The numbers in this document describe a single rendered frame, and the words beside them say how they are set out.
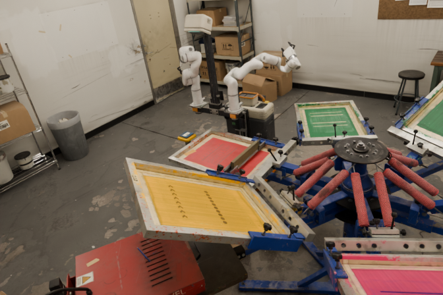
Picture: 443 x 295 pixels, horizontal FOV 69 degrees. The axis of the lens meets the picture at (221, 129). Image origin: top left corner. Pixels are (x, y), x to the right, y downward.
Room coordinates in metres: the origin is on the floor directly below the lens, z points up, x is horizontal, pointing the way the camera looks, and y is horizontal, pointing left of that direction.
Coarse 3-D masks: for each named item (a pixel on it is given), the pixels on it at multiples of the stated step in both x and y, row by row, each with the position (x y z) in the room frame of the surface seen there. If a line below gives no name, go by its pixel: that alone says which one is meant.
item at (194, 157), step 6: (198, 150) 2.44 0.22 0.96; (204, 150) 2.43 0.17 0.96; (192, 156) 2.36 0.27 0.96; (198, 156) 2.34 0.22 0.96; (198, 162) 2.25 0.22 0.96; (204, 162) 2.24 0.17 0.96; (222, 162) 2.20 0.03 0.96; (228, 162) 2.19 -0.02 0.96; (246, 162) 2.16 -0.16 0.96; (210, 168) 2.14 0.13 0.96; (216, 168) 2.13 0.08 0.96; (240, 168) 2.09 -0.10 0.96; (246, 168) 2.07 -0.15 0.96; (252, 168) 2.06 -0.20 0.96; (246, 174) 1.99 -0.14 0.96
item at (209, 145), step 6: (216, 138) 2.61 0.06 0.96; (204, 144) 2.53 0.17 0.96; (210, 144) 2.52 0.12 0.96; (216, 144) 2.50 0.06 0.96; (228, 144) 2.47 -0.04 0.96; (234, 144) 2.46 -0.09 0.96; (240, 150) 2.35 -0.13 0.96; (234, 156) 2.27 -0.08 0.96; (252, 156) 2.23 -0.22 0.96; (258, 156) 2.22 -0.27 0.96; (264, 156) 2.21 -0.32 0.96; (252, 162) 2.14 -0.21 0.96; (258, 162) 2.13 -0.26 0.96
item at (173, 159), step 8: (200, 136) 2.63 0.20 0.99; (224, 136) 2.62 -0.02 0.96; (232, 136) 2.56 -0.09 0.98; (240, 136) 2.52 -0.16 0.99; (192, 144) 2.51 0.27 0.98; (176, 152) 2.40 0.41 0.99; (184, 152) 2.42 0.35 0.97; (176, 160) 2.27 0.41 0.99; (192, 168) 2.14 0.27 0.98; (200, 168) 2.11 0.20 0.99
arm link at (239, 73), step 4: (252, 60) 2.92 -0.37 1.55; (256, 60) 2.88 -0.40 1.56; (248, 64) 2.82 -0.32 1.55; (252, 64) 2.80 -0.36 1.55; (256, 64) 2.80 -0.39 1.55; (260, 64) 2.81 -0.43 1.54; (236, 68) 2.87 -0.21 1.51; (240, 68) 2.82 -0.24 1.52; (244, 68) 2.80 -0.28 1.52; (248, 68) 2.80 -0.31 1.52; (252, 68) 2.81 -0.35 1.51; (256, 68) 2.81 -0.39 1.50; (260, 68) 2.82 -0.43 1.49; (232, 72) 2.88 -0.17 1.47; (236, 72) 2.81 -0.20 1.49; (240, 72) 2.79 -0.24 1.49; (244, 72) 2.79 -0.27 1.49; (248, 72) 2.81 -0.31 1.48; (232, 76) 2.88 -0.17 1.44; (236, 76) 2.80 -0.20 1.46; (240, 76) 2.78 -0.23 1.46; (244, 76) 2.80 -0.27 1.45
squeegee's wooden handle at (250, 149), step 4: (252, 144) 2.24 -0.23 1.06; (256, 144) 2.26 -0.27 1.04; (248, 148) 2.19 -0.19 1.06; (252, 148) 2.22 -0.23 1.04; (256, 148) 2.26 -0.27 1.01; (244, 152) 2.14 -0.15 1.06; (248, 152) 2.16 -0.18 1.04; (252, 152) 2.21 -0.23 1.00; (240, 156) 2.09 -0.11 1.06; (244, 156) 2.12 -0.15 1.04; (248, 156) 2.16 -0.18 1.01; (236, 160) 2.05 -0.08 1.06; (240, 160) 2.08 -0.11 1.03; (244, 160) 2.12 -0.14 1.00; (232, 164) 2.02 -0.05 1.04; (236, 164) 2.04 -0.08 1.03; (240, 164) 2.07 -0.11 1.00; (232, 168) 2.03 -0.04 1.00
